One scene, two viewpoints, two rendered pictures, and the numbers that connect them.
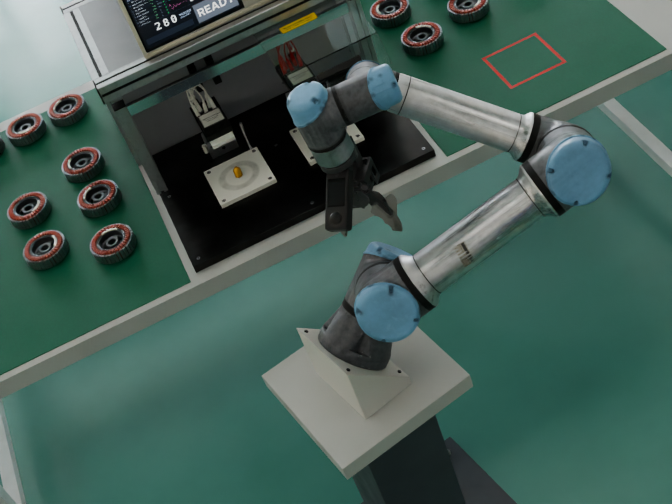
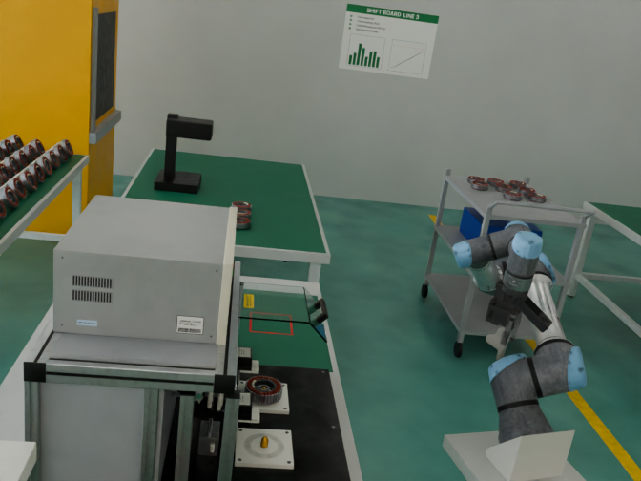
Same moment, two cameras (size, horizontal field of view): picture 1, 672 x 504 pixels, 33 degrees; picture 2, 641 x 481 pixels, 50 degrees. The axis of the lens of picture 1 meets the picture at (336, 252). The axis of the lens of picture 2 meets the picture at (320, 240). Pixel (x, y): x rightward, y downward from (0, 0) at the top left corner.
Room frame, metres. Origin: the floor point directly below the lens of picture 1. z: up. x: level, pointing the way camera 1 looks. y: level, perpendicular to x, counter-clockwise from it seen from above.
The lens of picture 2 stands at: (2.19, 1.69, 1.90)
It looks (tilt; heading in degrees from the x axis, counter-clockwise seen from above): 19 degrees down; 270
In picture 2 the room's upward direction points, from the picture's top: 8 degrees clockwise
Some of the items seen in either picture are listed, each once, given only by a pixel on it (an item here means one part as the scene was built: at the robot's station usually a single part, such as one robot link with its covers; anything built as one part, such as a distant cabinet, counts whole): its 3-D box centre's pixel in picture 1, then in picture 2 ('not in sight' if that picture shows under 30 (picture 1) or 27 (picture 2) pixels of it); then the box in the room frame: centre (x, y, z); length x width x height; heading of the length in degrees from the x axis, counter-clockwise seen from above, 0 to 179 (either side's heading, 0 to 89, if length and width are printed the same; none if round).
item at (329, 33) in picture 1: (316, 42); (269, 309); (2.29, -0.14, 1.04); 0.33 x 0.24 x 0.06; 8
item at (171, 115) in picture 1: (233, 62); (174, 369); (2.52, 0.07, 0.92); 0.66 x 0.01 x 0.30; 98
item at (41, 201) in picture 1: (29, 210); not in sight; (2.44, 0.71, 0.77); 0.11 x 0.11 x 0.04
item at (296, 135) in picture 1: (326, 135); (262, 396); (2.28, -0.08, 0.78); 0.15 x 0.15 x 0.01; 8
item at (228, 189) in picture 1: (239, 176); (263, 447); (2.25, 0.16, 0.78); 0.15 x 0.15 x 0.01; 8
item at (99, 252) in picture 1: (113, 243); not in sight; (2.19, 0.51, 0.77); 0.11 x 0.11 x 0.04
